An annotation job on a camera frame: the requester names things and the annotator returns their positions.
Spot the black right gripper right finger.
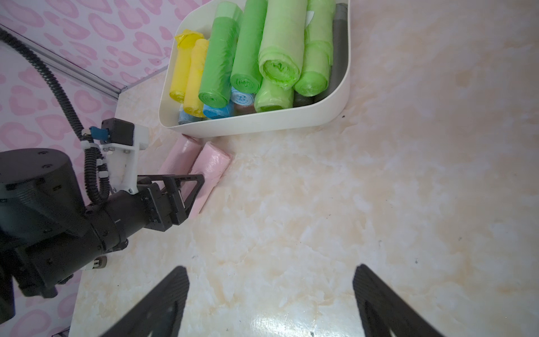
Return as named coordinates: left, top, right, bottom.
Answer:
left=352, top=264, right=442, bottom=337

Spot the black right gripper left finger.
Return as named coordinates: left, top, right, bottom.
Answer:
left=103, top=266, right=189, bottom=336

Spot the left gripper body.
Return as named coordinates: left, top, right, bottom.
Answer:
left=12, top=192, right=171, bottom=299

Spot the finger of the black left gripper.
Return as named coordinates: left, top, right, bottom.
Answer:
left=137, top=174, right=205, bottom=226

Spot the pink trash bag roll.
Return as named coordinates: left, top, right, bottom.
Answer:
left=188, top=142, right=232, bottom=218
left=159, top=134, right=202, bottom=175

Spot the blue trash bag roll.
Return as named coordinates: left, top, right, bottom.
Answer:
left=203, top=101, right=234, bottom=119

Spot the green trash bag roll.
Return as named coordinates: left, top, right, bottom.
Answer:
left=230, top=0, right=268, bottom=94
left=199, top=1, right=243, bottom=108

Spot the yellow trash bag roll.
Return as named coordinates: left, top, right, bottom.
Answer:
left=183, top=39, right=209, bottom=118
left=169, top=29, right=204, bottom=104

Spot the light green roll front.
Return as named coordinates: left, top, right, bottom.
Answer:
left=254, top=79, right=294, bottom=112

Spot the light green roll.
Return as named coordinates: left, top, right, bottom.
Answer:
left=254, top=79, right=294, bottom=112
left=258, top=0, right=307, bottom=89
left=294, top=1, right=336, bottom=97

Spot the grey trash bag roll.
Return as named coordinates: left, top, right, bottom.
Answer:
left=293, top=92, right=314, bottom=108
left=314, top=3, right=348, bottom=103

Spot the pink roll with white label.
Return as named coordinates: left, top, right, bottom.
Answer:
left=234, top=104, right=256, bottom=116

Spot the white roll with blue end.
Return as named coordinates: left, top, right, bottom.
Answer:
left=230, top=87, right=255, bottom=107

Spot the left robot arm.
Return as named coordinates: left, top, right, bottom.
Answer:
left=1, top=148, right=204, bottom=322

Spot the white plastic storage box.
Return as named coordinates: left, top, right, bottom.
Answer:
left=158, top=1, right=350, bottom=138

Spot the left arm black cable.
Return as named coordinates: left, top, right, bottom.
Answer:
left=0, top=27, right=112, bottom=206

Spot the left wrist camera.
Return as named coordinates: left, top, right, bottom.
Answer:
left=90, top=118, right=150, bottom=195

